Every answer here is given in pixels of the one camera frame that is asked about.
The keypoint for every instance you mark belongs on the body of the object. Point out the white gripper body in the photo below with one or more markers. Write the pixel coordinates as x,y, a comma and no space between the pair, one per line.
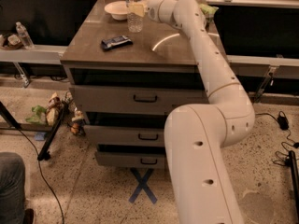
152,11

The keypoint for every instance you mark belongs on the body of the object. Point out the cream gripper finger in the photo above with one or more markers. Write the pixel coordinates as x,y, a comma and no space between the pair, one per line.
138,8

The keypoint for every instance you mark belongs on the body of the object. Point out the clear plastic water bottle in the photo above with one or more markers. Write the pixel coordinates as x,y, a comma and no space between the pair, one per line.
135,22

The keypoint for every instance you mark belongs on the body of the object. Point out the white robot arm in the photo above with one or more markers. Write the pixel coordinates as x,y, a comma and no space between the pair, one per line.
195,134

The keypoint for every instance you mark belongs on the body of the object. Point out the white paper bowl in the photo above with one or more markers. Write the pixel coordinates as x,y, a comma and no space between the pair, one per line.
117,10

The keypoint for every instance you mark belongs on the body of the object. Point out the small water bottle on shelf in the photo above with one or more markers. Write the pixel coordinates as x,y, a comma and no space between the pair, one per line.
24,36

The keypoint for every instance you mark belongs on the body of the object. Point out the brown bowl with items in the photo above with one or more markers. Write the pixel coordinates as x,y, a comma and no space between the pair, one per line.
10,42

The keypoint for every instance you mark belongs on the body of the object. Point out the dark blue snack bar wrapper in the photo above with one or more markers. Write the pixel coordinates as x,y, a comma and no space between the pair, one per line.
115,42

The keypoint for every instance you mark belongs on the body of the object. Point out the green chip bag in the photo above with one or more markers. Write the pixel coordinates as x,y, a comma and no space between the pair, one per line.
209,11

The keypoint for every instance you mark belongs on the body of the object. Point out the grey three-drawer cabinet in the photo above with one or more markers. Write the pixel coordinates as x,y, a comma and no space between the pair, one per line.
160,58

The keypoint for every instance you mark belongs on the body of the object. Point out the top grey drawer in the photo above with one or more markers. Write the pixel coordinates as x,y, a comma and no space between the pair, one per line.
133,100

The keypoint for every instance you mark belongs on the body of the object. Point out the grey drawer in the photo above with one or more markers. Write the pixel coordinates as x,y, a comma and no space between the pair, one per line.
133,100
130,160
125,136

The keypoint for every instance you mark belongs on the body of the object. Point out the middle grey drawer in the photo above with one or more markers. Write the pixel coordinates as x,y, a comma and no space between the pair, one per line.
125,136

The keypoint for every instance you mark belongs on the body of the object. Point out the brown snack bag on floor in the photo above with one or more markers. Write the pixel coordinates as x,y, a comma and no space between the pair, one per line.
53,109

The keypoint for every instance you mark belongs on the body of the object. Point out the small figurine on floor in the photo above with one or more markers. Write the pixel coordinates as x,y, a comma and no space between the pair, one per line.
77,123

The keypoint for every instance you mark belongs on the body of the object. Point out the green bag on floor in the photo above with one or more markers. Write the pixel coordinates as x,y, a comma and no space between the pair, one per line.
38,115

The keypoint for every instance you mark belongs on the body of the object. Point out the bottom grey drawer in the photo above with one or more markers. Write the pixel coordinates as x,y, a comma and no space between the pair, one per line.
130,160

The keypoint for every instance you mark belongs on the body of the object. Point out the blue tape cross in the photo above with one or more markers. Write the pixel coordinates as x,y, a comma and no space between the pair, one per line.
142,185

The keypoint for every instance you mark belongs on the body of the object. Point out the black stand at right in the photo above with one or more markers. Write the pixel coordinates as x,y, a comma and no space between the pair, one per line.
291,161

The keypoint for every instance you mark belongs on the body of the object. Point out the person's leg in jeans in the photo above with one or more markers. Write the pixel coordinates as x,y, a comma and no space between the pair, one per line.
12,180

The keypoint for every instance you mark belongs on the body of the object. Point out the grey metal shelf rail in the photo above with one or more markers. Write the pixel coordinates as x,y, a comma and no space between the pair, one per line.
39,54

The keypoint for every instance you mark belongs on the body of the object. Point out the black power adapter with cable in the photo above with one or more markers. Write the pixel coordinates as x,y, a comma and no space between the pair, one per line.
283,123

